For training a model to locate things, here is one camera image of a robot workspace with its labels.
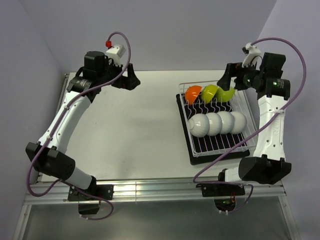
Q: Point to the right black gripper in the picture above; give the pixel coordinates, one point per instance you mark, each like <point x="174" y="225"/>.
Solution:
<point x="233" y="70"/>

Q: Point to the orange bowl white inside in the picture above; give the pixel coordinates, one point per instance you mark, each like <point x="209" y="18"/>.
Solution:
<point x="192" y="93"/>

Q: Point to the green bowl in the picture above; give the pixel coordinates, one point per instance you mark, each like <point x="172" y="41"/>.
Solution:
<point x="208" y="93"/>
<point x="224" y="95"/>

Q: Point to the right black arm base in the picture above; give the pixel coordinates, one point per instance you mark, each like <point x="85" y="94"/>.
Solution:
<point x="224" y="194"/>

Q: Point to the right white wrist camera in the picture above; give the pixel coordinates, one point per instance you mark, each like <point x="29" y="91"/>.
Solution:
<point x="252" y="53"/>

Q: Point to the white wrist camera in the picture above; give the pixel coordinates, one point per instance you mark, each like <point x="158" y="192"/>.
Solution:
<point x="252" y="53"/>
<point x="115" y="52"/>

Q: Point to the aluminium frame rail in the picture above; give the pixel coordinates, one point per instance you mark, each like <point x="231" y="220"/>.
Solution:
<point x="143" y="190"/>

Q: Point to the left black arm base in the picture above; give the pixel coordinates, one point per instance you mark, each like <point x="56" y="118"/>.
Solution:
<point x="89" y="203"/>

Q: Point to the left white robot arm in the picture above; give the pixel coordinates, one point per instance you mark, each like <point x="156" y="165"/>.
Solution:
<point x="48" y="154"/>

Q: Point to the black drip tray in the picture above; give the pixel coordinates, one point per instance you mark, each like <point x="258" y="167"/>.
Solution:
<point x="202" y="150"/>

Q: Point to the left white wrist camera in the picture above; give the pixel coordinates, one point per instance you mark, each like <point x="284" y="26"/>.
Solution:
<point x="115" y="52"/>

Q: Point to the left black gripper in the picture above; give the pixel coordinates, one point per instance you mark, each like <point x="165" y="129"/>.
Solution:
<point x="130" y="82"/>

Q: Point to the white wire dish rack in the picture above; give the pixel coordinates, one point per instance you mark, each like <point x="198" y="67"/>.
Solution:
<point x="238" y="101"/>

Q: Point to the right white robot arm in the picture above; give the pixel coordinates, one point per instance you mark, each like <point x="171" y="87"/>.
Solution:
<point x="268" y="163"/>

